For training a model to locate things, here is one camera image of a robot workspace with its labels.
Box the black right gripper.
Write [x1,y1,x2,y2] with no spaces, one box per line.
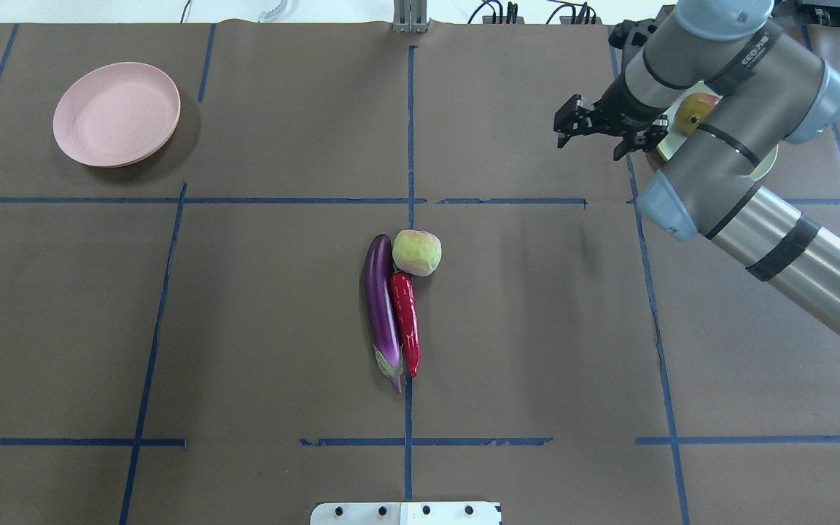
[553,77,668,162]

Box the red apple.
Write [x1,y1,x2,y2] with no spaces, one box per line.
[673,92,721,136]

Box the yellow-green peach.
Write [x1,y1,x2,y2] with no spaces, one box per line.
[392,229,441,278]

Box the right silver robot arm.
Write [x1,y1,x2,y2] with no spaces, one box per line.
[553,1,840,335]

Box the red chili pepper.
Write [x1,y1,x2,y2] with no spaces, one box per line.
[389,271,422,378]

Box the purple eggplant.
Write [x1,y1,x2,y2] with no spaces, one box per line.
[362,233,404,394]

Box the pink plate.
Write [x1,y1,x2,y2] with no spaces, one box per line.
[51,62,182,168]

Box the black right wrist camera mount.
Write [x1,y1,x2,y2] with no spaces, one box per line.
[609,17,683,74]

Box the aluminium frame post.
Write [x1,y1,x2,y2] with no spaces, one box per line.
[392,0,429,34]

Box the white camera stand pillar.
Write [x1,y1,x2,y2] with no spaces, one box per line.
[309,501,504,524]

